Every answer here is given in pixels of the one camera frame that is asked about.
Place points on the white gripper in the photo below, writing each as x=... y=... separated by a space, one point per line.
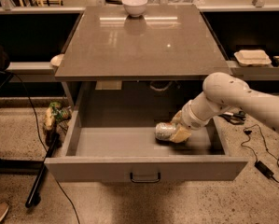
x=189 y=117

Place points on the silver green 7up can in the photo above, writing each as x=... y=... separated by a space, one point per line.
x=165 y=131

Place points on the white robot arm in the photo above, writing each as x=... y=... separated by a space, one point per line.
x=221 y=92

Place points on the grey cabinet with counter top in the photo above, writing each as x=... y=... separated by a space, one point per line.
x=157 y=54

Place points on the grey open top drawer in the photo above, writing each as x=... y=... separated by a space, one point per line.
x=108 y=139

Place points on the white marker pen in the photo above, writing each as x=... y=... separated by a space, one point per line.
x=228 y=113

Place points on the black scissors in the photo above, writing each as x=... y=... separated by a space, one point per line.
x=237 y=119

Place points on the white foam takeout container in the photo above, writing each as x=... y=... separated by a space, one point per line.
x=253 y=57

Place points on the yellow tape measure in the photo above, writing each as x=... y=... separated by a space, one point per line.
x=275 y=61

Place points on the black metal stand leg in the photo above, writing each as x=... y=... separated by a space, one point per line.
x=34 y=195

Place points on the colourful snack bag pile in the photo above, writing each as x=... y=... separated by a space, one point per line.
x=56 y=119

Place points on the white ceramic bowl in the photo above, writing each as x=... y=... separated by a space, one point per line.
x=134 y=8

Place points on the white plate at cabinet side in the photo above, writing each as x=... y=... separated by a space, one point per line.
x=56 y=60

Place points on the black drawer handle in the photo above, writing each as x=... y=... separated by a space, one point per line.
x=145 y=179

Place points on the grey metal shelf rail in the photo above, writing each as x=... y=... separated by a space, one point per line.
x=33 y=71

